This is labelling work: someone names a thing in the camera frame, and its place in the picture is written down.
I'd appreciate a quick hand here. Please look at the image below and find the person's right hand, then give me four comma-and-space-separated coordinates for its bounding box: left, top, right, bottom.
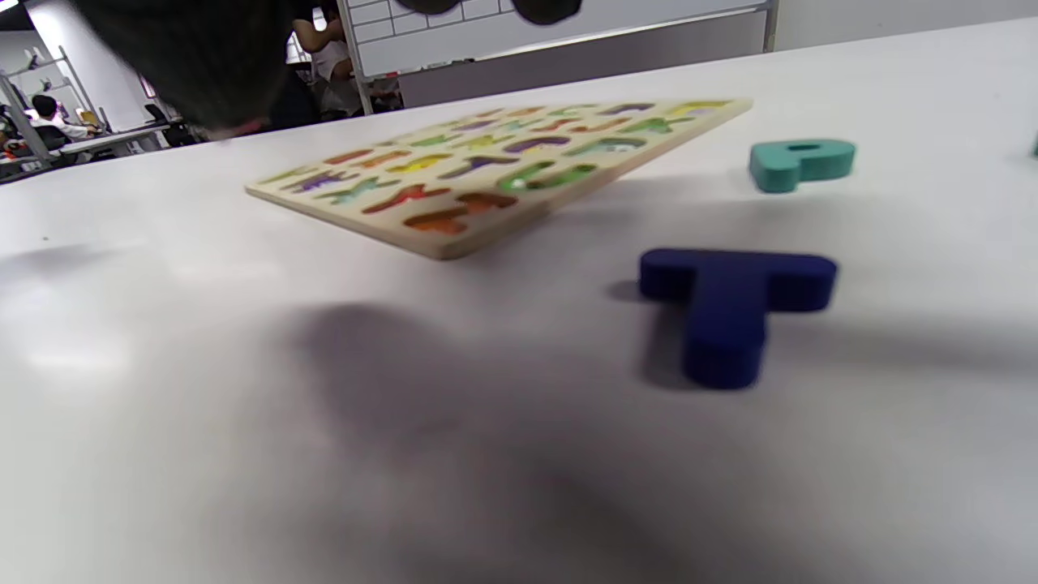
73, 0, 585, 143

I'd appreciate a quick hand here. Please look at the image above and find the wooden alphabet puzzle board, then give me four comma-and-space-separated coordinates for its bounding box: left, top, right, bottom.
246, 99, 753, 260

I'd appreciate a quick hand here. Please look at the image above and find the dark blue T-shaped letter block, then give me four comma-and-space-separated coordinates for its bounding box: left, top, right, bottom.
639, 248, 839, 390

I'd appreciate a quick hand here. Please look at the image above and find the teal P-shaped letter block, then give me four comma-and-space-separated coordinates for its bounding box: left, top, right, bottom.
748, 139, 857, 194

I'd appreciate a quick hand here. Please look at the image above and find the grey office desk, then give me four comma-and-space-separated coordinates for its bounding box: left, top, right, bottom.
57, 118, 189, 160

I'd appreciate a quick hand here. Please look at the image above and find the whiteboard on metal stand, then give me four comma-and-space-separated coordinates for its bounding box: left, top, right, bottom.
337, 0, 779, 114

